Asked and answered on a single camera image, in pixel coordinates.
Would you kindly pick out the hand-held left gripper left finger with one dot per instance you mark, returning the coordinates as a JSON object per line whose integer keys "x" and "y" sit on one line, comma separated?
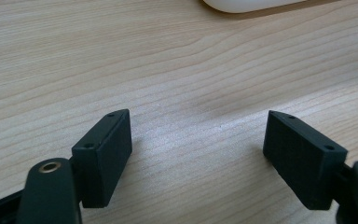
{"x": 104, "y": 161}

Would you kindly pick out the white plastic bin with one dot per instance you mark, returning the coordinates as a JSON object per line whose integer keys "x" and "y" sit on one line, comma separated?
{"x": 248, "y": 4}

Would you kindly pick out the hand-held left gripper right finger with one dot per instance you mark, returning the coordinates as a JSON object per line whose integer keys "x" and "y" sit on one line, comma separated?
{"x": 304, "y": 161}

